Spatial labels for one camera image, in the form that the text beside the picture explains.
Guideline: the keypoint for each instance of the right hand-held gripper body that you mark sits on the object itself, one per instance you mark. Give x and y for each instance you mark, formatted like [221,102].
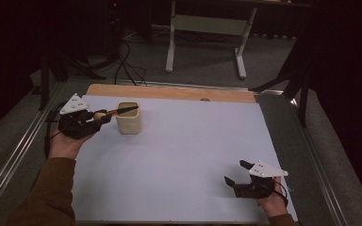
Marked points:
[254,190]

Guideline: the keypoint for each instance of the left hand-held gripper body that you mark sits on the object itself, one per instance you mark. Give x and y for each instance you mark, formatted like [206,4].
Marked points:
[75,126]

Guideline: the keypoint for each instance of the beige square holder cup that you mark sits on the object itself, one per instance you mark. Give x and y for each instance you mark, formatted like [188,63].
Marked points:
[128,126]

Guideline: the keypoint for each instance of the person's left hand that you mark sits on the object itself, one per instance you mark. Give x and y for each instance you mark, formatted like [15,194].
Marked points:
[62,146]

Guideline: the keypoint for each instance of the person's right hand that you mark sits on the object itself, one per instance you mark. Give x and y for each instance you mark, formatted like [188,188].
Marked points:
[273,204]

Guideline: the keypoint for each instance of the black metal stand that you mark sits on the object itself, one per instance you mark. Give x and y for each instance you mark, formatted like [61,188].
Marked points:
[303,103]
[45,81]

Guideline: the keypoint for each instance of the pale lavender table sheet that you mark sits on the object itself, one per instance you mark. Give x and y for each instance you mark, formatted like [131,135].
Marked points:
[176,169]

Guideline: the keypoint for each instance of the dark equipment rack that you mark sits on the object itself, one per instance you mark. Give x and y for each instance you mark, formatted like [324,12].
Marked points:
[113,31]

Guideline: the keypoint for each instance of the silver metal rail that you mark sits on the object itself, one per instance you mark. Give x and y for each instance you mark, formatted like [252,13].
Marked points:
[185,84]
[12,157]
[319,158]

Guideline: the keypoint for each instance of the white metal desk frame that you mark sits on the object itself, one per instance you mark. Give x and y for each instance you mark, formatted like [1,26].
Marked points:
[209,25]

